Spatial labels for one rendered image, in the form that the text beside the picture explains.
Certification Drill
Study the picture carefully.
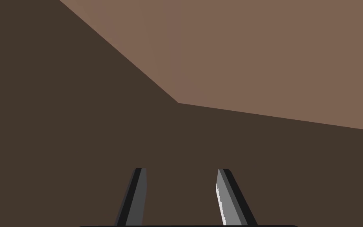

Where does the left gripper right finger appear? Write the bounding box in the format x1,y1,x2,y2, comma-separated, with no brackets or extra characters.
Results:
215,168,258,226

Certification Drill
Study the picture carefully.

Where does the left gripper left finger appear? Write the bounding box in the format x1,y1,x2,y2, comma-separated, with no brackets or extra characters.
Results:
115,167,147,226

